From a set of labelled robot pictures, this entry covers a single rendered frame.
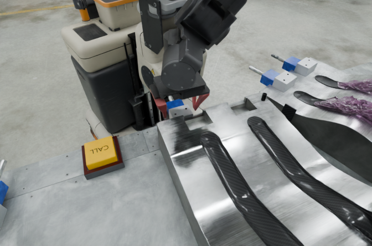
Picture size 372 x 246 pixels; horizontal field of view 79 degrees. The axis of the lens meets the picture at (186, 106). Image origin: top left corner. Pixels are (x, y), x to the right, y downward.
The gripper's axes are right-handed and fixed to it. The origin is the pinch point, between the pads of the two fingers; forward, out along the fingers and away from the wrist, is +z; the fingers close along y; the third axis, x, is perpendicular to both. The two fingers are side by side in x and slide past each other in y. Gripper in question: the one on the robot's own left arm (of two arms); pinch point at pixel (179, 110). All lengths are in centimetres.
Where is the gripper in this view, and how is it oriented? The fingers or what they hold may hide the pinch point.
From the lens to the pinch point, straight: 55.4
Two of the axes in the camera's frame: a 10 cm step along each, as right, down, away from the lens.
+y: 9.4, -2.4, 2.6
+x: -3.5, -6.5, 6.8
